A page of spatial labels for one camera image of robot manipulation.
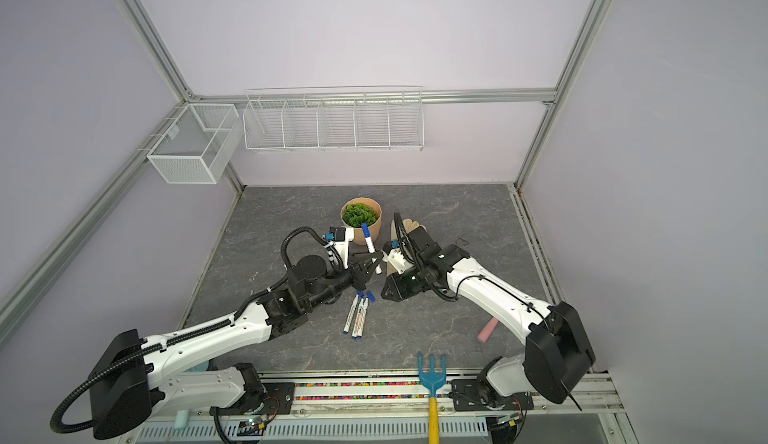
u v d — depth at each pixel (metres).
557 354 0.41
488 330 0.83
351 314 0.87
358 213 0.96
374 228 0.96
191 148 0.96
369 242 0.69
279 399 0.74
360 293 0.91
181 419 0.69
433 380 0.76
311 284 0.55
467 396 0.70
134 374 0.40
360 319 0.86
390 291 0.72
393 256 0.74
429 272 0.58
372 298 0.91
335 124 1.08
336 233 0.63
